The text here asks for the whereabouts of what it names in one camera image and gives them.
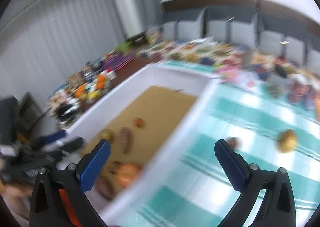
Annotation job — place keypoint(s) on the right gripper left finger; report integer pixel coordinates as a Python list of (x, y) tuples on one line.
[(59, 195)]

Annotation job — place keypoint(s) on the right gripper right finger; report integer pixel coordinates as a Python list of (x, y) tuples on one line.
[(278, 205)]

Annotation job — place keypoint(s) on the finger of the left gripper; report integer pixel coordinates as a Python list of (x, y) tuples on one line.
[(45, 140), (62, 144)]

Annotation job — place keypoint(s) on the red apple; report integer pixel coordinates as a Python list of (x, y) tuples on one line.
[(126, 174)]

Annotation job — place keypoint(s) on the small orange mandarin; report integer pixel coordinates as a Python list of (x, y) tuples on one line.
[(139, 122)]

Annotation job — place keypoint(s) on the yellow-green pear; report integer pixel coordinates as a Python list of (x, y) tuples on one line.
[(287, 141)]

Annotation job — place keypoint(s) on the dark brown round fruit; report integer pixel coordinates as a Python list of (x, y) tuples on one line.
[(233, 142)]

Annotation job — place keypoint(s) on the green-brown fruit in box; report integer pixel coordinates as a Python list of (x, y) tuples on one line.
[(107, 135)]

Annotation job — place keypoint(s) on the brown coffee table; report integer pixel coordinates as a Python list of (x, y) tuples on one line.
[(123, 68)]

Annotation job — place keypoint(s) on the glass fruit bowl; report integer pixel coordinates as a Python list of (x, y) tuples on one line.
[(91, 85)]

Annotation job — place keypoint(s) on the teal white checked cloth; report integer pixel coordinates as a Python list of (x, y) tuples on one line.
[(269, 133)]

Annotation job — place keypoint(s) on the floral patterned blanket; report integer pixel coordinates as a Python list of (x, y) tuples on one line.
[(219, 55)]

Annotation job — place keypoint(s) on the grey sofa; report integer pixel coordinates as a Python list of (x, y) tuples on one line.
[(264, 26)]

